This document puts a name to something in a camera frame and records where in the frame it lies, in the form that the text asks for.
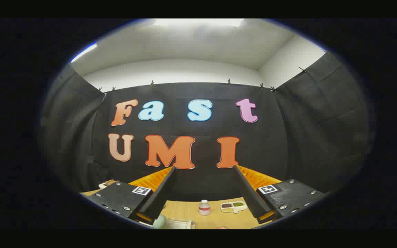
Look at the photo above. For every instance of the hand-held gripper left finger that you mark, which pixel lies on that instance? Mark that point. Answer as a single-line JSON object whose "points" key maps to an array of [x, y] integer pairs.
{"points": [[160, 196]]}

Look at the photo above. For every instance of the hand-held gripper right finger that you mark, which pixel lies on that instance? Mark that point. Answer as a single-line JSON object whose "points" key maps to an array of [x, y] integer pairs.
{"points": [[250, 196]]}

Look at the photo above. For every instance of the mint green plate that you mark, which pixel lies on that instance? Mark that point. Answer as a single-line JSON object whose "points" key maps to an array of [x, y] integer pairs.
{"points": [[160, 222]]}

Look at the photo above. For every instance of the white divided snack tray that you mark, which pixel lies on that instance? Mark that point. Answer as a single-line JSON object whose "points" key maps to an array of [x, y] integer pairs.
{"points": [[233, 206]]}

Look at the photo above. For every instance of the clear plastic water bottle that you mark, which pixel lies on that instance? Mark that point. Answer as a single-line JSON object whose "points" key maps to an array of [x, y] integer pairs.
{"points": [[204, 208]]}

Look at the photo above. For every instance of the cream toaster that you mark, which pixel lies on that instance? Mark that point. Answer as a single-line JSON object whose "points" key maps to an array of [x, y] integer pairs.
{"points": [[109, 183]]}

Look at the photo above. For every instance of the bright strip light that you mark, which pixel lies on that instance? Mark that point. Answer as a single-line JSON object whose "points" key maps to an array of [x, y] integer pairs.
{"points": [[83, 52]]}

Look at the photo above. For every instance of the ceiling light panel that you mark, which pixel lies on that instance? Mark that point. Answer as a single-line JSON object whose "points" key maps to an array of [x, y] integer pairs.
{"points": [[198, 22]]}

